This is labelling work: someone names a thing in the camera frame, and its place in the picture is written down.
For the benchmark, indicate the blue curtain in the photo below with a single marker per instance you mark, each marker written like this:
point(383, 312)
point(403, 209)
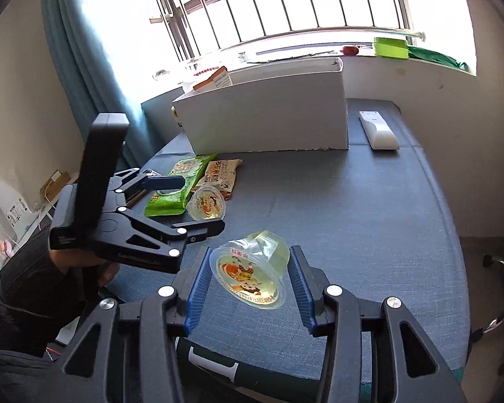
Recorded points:
point(96, 50)

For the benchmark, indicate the white cardboard box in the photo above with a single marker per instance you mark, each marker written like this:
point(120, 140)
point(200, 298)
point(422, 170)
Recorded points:
point(269, 113)

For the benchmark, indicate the person's left hand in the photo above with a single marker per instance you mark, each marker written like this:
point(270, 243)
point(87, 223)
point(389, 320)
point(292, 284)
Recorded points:
point(106, 276)

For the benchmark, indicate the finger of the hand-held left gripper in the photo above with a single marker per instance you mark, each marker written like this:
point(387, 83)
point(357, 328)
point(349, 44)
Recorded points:
point(164, 183)
point(172, 239)

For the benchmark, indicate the person's left forearm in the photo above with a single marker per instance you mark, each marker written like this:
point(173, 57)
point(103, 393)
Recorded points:
point(29, 281)

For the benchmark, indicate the red and white snack packet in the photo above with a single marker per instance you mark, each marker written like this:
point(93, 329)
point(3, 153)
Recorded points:
point(214, 79)

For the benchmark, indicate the green snack packet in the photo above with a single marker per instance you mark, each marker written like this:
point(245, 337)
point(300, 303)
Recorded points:
point(172, 201)

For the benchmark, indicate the steel window guard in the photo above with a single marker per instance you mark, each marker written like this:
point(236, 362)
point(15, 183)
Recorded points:
point(277, 4)

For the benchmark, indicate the small red object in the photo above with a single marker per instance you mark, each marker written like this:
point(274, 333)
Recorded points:
point(350, 49)

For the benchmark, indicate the white plastic appliance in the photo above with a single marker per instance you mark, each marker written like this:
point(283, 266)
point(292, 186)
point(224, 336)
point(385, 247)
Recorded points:
point(12, 205)

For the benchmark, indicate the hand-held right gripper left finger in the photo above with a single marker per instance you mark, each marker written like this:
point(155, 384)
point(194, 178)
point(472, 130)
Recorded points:
point(197, 289)

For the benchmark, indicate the clear jelly cup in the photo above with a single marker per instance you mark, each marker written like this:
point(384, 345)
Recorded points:
point(206, 205)
point(245, 273)

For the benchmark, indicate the brown cardboard box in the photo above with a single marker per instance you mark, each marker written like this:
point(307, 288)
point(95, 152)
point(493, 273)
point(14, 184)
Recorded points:
point(55, 184)

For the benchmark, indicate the beige snack packet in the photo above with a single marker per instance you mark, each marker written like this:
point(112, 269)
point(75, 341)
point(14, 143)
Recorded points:
point(222, 174)

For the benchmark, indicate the white remote control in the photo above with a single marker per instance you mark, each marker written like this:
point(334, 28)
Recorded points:
point(378, 130)

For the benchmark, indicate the green plastic bag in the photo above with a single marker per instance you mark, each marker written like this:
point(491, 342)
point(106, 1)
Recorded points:
point(437, 58)

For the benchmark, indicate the green round container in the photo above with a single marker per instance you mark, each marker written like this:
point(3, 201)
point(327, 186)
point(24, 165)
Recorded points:
point(390, 47)

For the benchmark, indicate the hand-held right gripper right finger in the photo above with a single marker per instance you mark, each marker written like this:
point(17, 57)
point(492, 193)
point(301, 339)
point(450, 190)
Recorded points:
point(302, 289)

